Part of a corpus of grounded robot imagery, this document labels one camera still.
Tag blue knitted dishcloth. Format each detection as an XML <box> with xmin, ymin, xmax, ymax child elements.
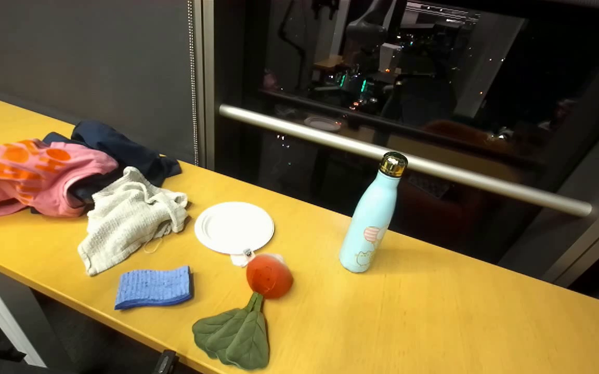
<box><xmin>113</xmin><ymin>264</ymin><xmax>195</xmax><ymax>312</ymax></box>

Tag silver metal handrail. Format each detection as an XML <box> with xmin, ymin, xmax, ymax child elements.
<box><xmin>216</xmin><ymin>102</ymin><xmax>596</xmax><ymax>221</ymax></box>

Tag red plush vegetable green leaves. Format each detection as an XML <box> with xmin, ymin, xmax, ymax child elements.
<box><xmin>191</xmin><ymin>248</ymin><xmax>296</xmax><ymax>372</ymax></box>

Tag grey window frame post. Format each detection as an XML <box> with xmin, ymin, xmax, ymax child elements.
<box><xmin>184</xmin><ymin>0</ymin><xmax>216</xmax><ymax>170</ymax></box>

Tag pink orange patterned cloth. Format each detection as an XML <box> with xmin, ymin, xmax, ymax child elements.
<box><xmin>0</xmin><ymin>137</ymin><xmax>120</xmax><ymax>225</ymax></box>

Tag white round plate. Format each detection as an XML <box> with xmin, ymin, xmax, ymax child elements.
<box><xmin>194</xmin><ymin>199</ymin><xmax>276</xmax><ymax>257</ymax></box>

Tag light blue water bottle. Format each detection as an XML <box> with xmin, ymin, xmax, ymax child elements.
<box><xmin>337</xmin><ymin>149</ymin><xmax>410</xmax><ymax>275</ymax></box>

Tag navy blue cloth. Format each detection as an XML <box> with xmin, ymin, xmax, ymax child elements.
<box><xmin>40</xmin><ymin>118</ymin><xmax>182</xmax><ymax>210</ymax></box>

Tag white grey towel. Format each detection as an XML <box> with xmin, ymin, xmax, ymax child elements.
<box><xmin>77</xmin><ymin>165</ymin><xmax>191</xmax><ymax>279</ymax></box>

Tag white table leg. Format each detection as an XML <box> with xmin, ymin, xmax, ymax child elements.
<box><xmin>0</xmin><ymin>256</ymin><xmax>47</xmax><ymax>370</ymax></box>

